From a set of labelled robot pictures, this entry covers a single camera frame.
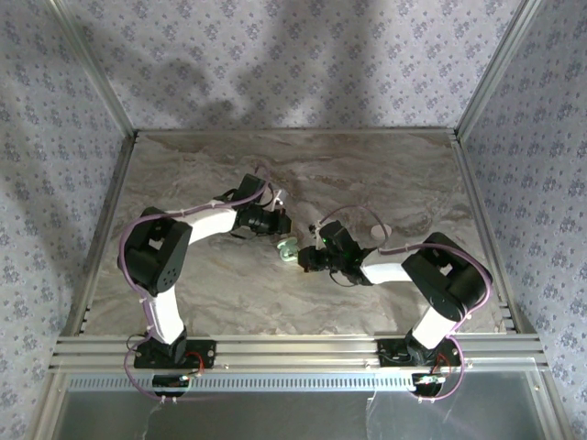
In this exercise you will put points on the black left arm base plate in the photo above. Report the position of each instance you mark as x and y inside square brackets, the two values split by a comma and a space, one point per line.
[204, 350]

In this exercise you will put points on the aluminium front frame rail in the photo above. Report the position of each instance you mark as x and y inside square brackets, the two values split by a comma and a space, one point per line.
[298, 350]

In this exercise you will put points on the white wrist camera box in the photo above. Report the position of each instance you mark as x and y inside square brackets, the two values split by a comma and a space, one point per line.
[277, 201]
[315, 233]

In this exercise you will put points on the black controller board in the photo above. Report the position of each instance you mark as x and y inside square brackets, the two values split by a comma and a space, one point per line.
[427, 382]
[169, 382]

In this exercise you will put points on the shiny metal sheet panel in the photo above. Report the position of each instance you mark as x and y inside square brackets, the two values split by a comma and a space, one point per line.
[298, 417]

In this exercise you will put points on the mint green earbud charging case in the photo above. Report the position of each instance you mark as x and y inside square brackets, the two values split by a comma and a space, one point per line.
[288, 252]

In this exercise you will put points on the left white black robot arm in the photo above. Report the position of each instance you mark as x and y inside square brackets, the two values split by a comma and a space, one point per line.
[206, 227]

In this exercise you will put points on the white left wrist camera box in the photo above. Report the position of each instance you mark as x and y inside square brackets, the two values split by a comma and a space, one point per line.
[277, 201]

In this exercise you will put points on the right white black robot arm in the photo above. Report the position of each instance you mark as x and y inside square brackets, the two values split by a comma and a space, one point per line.
[385, 272]

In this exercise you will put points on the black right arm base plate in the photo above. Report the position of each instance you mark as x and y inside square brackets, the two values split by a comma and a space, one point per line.
[394, 350]

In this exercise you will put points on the black right controller board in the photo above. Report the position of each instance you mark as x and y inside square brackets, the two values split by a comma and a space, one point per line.
[427, 382]

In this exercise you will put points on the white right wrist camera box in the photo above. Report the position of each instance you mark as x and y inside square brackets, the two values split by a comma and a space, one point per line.
[315, 233]

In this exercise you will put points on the aluminium frame corner post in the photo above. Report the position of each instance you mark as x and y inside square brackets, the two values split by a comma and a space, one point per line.
[500, 69]
[96, 73]

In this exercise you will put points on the black left controller board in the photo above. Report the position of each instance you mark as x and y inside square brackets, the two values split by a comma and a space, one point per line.
[169, 382]

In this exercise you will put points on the aluminium side frame rail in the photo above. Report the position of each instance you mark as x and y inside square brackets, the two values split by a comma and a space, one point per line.
[110, 220]
[477, 220]

